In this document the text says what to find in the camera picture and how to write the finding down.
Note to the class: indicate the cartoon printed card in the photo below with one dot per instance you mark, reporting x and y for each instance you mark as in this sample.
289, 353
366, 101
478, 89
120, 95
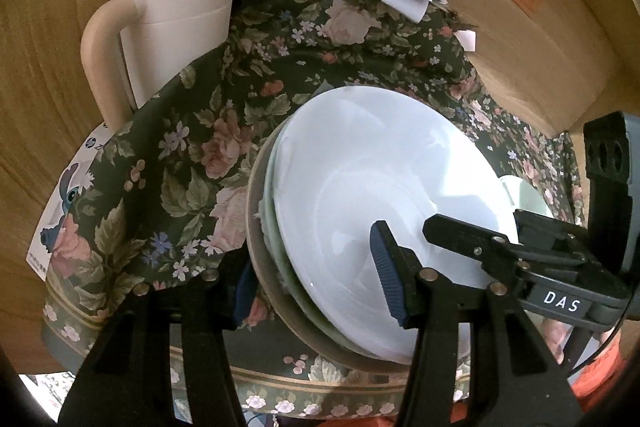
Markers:
65, 197

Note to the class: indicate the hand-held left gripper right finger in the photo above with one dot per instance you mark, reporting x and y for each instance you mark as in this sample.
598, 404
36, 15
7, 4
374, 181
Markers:
387, 272

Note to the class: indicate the white plate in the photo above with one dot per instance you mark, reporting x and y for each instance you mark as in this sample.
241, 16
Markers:
360, 167

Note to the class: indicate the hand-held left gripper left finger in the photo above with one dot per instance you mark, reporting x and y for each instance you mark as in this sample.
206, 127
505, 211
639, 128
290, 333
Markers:
242, 297

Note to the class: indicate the small white carton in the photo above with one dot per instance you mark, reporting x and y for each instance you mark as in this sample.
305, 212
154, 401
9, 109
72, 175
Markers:
467, 39

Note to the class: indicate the person's right hand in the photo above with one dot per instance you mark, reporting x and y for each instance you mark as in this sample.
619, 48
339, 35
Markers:
556, 339

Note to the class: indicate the floral tablecloth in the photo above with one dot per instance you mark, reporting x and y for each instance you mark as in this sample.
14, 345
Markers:
200, 132

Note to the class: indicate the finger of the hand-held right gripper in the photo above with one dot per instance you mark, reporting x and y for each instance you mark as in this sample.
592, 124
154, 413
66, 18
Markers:
545, 229
465, 237

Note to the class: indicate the mint green bowl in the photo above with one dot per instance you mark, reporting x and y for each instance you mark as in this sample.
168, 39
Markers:
527, 199

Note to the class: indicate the mint green plate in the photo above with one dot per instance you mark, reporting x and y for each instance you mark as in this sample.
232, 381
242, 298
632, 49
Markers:
272, 217

